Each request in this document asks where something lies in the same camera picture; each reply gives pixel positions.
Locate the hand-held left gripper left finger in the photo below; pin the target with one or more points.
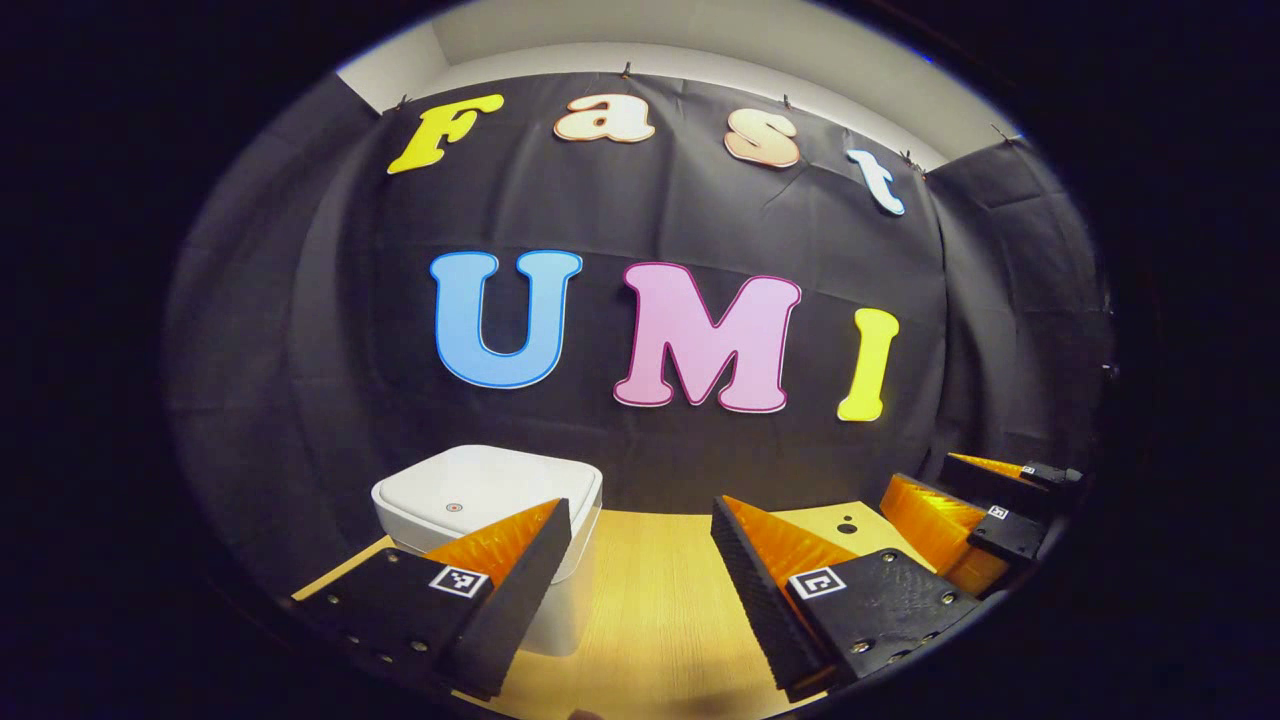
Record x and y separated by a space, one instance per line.
520 600

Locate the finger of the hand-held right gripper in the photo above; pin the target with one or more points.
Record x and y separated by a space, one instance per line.
1005 535
1000 482

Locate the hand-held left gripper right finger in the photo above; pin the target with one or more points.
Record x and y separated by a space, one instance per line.
760 600

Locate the white desktop garbage bin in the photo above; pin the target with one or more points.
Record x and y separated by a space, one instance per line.
480 490

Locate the wooden desktop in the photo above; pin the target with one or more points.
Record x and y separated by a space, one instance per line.
650 600

